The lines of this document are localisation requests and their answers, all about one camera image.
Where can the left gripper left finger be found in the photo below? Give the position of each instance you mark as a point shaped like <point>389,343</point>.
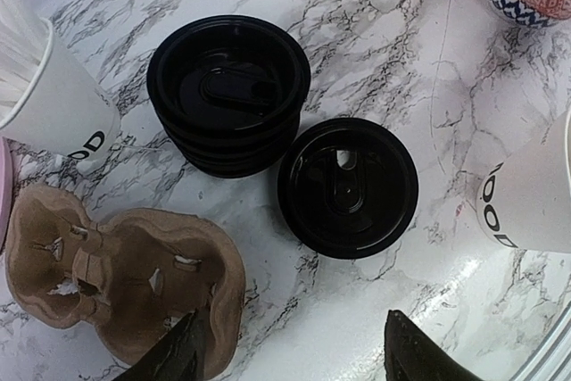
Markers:
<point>179,355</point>

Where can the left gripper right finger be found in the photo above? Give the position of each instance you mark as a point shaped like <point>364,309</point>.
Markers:
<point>410,355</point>

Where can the black cup lid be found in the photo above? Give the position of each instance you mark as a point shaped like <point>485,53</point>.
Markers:
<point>347,188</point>

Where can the brown cardboard cup carrier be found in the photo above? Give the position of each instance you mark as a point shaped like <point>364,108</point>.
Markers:
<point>126,276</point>

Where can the pink plate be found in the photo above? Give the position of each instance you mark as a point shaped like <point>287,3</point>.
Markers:
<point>6,188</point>

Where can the stack of black lids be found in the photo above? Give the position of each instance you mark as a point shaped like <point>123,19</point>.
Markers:
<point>228,91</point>

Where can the aluminium front rail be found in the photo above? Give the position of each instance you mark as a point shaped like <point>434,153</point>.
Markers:
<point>551,360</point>

